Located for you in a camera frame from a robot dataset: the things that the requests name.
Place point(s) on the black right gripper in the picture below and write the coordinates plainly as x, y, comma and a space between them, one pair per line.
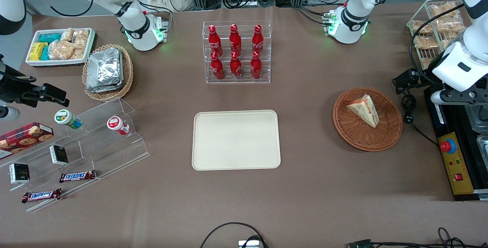
11, 88

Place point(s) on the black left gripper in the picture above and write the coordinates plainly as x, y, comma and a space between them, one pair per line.
422, 79

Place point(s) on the triangle sandwich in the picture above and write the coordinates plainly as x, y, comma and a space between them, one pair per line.
366, 112

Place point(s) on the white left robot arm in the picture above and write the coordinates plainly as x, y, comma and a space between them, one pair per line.
358, 12

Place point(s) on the white rectangular snack tray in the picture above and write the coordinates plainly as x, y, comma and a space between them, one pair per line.
90, 38

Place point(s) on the oval tan wicker basket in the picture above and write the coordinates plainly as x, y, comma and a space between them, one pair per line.
127, 74

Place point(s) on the round brown wicker basket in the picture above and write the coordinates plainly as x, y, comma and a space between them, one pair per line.
352, 133

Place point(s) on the beige plastic tray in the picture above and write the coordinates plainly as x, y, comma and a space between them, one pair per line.
235, 141

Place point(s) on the bagged bread snack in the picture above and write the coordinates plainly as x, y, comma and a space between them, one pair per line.
444, 10
427, 63
448, 43
422, 27
426, 42
450, 25

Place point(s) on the green lid yogurt cup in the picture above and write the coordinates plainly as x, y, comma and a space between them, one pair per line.
65, 117

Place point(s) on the teal snack pack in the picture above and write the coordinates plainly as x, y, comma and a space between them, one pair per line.
50, 37
45, 53

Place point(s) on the bagged rice crisp snack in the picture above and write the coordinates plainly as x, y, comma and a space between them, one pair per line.
77, 53
81, 38
61, 50
67, 34

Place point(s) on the yellow snack pack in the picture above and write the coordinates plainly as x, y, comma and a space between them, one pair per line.
37, 51

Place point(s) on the red plaid cookie box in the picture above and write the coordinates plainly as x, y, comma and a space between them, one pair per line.
23, 137

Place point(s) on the silver foil packet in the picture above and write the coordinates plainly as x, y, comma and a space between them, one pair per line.
103, 67
121, 76

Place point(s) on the small black box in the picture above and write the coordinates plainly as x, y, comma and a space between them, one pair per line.
59, 155
19, 173

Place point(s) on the red lid yogurt cup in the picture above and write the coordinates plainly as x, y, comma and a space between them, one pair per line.
115, 123

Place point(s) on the steel food container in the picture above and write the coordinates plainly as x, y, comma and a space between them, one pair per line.
483, 149
480, 120

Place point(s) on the clear acrylic step display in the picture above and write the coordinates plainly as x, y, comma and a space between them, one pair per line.
110, 152

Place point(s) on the snickers chocolate bar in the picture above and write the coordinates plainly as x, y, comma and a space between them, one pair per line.
77, 176
42, 196

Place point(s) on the black machine with yellow panel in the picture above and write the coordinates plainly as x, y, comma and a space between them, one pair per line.
455, 172

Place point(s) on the red cola bottle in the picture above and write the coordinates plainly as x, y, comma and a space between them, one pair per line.
258, 39
214, 40
235, 39
217, 68
235, 67
256, 67

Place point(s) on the clear acrylic bottle rack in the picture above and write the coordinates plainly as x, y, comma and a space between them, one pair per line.
246, 31

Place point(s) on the small grey device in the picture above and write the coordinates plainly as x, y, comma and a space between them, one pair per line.
249, 244

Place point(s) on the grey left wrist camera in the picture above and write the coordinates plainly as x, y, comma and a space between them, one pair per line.
437, 97

